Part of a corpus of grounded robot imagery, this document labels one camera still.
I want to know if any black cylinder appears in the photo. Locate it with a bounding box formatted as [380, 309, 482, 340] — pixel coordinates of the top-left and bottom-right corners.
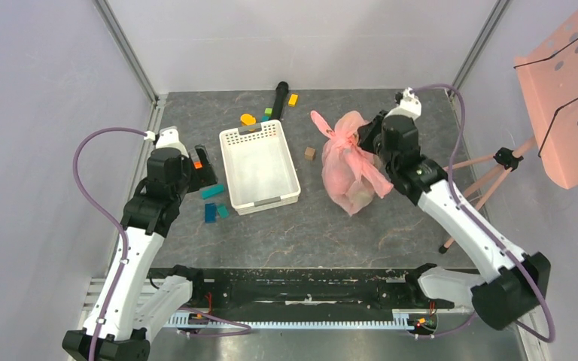
[269, 81, 289, 120]

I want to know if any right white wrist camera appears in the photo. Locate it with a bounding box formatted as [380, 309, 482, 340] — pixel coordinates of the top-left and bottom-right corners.
[386, 87, 421, 120]

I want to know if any purple cable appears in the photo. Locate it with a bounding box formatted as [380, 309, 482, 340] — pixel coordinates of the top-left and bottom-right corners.
[72, 126, 253, 361]
[408, 83, 556, 344]

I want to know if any teal small block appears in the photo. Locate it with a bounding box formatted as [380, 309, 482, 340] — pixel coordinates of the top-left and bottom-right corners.
[217, 205, 230, 219]

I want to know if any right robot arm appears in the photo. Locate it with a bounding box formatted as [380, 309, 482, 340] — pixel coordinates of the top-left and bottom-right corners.
[357, 111, 554, 330]

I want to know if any orange yellow toy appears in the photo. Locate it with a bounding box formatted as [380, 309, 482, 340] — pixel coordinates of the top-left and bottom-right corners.
[239, 114, 257, 134]

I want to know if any pink plastic bag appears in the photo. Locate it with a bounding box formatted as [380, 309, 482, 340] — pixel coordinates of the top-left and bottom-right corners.
[310, 111, 394, 216]

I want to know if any white cable duct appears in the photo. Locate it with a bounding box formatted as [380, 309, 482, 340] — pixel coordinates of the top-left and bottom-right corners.
[164, 311, 437, 332]

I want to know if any yellow block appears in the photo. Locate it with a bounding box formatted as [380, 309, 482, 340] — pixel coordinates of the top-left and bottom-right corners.
[287, 93, 299, 107]

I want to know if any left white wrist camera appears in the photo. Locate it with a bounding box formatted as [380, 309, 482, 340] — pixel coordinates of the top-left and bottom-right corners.
[155, 126, 189, 157]

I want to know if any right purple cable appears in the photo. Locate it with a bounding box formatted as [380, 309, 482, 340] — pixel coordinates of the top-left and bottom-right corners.
[408, 83, 556, 344]

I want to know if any teal long block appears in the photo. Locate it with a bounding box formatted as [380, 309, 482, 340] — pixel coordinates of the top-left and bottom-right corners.
[201, 184, 225, 199]

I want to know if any blue block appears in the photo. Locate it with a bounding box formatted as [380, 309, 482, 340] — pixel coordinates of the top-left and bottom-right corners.
[204, 202, 218, 223]

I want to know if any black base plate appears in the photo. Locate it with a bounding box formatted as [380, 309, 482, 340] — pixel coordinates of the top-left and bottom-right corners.
[148, 265, 455, 322]

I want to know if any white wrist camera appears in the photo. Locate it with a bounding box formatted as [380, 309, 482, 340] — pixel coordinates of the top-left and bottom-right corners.
[155, 126, 189, 157]
[386, 87, 421, 120]

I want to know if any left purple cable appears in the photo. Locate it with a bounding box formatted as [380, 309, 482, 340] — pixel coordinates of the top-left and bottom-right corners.
[72, 126, 253, 361]

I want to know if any pink music stand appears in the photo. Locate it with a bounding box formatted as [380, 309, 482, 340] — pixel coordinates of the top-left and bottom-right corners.
[461, 1, 578, 262]

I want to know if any brown wooden cube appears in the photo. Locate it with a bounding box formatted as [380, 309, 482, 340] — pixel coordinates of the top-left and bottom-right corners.
[304, 147, 316, 161]

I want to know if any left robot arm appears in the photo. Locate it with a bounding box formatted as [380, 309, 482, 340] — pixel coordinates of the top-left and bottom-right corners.
[62, 144, 218, 360]

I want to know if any white plastic basket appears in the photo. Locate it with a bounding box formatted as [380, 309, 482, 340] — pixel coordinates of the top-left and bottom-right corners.
[219, 120, 301, 216]

